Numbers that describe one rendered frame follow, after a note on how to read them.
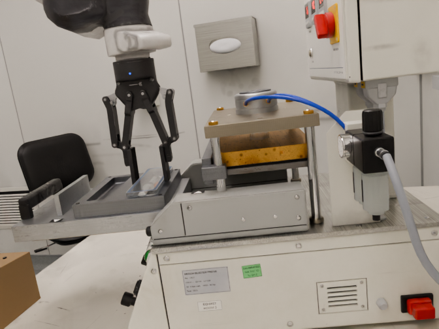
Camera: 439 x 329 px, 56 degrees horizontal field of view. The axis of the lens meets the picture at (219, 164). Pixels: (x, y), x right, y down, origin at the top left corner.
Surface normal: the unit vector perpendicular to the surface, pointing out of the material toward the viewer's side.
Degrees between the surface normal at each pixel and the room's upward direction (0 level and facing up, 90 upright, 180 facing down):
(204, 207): 90
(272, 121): 90
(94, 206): 90
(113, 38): 91
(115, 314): 0
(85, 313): 0
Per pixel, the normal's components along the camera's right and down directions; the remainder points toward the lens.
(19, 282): 0.96, -0.06
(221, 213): -0.04, 0.22
